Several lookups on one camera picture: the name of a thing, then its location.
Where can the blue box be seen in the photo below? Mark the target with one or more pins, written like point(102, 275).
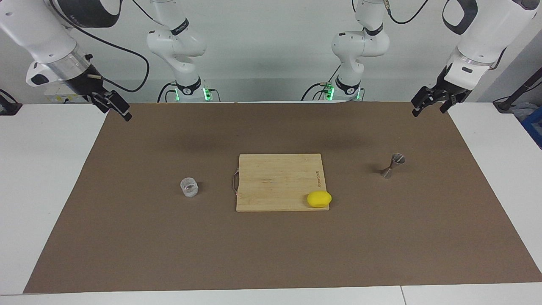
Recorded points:
point(534, 131)

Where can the white wall socket box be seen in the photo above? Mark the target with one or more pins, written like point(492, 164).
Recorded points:
point(57, 97)

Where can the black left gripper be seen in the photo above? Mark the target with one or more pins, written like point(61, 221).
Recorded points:
point(451, 91)

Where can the yellow lemon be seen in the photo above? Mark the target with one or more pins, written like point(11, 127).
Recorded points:
point(319, 199)

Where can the black stand pole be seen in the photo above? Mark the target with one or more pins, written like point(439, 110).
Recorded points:
point(506, 103)

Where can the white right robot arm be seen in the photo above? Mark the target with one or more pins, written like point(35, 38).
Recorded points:
point(42, 34)

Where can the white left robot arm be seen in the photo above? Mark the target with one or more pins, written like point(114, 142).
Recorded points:
point(487, 29)

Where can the white plastic bag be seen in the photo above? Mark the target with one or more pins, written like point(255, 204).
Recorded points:
point(525, 111)

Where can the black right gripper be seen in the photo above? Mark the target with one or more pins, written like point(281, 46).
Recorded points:
point(89, 87)

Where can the black clamp mount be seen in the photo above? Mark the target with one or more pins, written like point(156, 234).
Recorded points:
point(8, 108)

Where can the brown table mat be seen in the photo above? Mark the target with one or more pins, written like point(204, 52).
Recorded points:
point(169, 245)

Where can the wooden cutting board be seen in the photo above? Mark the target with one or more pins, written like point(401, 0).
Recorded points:
point(275, 182)

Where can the small clear glass cup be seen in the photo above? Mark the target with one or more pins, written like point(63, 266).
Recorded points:
point(189, 187)

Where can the metal double jigger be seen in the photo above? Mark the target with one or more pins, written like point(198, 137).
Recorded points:
point(391, 166)

